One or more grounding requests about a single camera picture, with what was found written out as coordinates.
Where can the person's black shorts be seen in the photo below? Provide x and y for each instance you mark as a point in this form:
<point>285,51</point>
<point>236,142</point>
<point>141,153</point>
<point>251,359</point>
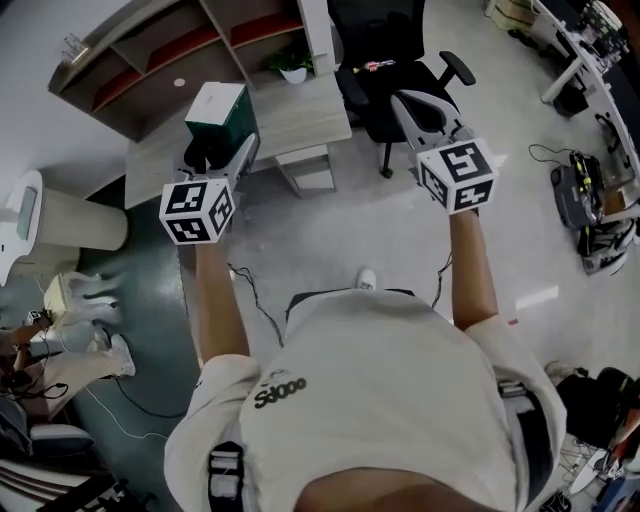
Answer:
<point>305,300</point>

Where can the cardboard box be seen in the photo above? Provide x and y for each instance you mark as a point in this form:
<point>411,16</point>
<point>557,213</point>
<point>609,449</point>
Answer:
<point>515,10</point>

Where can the grey wooden desk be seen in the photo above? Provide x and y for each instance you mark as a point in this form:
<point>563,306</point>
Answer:
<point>300,115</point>

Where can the black bag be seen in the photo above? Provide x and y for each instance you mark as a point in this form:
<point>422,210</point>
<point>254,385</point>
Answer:
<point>602,400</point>

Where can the beige cylinder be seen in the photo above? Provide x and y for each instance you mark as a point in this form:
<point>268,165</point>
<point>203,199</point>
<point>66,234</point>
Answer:
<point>80,222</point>

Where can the white stand with screen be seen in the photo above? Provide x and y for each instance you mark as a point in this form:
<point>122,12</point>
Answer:
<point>22,215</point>

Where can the wooden shelf with red boards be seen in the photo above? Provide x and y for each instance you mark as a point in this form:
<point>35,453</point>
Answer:
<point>165,45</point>

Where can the colourful small item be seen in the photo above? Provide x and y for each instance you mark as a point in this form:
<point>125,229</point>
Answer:
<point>374,66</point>

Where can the green plant in white pot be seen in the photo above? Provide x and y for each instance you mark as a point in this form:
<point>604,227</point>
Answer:
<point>294,67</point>

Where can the long white desk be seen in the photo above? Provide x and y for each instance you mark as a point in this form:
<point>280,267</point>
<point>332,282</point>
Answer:
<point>597,60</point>

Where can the person's left forearm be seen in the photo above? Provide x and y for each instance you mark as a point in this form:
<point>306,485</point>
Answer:
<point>220,300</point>

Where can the black equipment case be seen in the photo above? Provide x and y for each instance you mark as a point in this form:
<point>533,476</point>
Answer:
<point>575,187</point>

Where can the green and white tissues pack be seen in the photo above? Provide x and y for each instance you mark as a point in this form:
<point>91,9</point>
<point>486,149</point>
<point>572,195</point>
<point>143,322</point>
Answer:
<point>222,115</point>

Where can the person's white shoe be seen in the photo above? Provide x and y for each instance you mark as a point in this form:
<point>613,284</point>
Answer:
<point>366,279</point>

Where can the person's right forearm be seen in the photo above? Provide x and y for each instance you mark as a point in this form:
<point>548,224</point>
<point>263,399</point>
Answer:
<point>472,270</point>

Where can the clear glass holder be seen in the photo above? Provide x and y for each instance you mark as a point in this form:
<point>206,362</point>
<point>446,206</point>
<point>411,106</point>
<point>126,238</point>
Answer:
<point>76,47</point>

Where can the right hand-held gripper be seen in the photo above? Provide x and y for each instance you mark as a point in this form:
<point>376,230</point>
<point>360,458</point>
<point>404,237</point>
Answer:
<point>457,175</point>

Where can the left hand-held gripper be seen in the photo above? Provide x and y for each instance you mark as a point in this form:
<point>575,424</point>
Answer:
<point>197,207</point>

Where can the person's white t-shirt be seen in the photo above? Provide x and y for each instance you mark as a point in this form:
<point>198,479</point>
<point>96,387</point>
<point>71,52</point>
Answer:
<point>380,390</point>

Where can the black office chair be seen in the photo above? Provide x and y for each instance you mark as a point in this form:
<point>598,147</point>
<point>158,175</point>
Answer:
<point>385,100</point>

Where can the white drawer unit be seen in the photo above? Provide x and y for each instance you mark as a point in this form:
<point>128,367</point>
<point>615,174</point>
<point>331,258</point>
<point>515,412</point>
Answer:
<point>307,167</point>

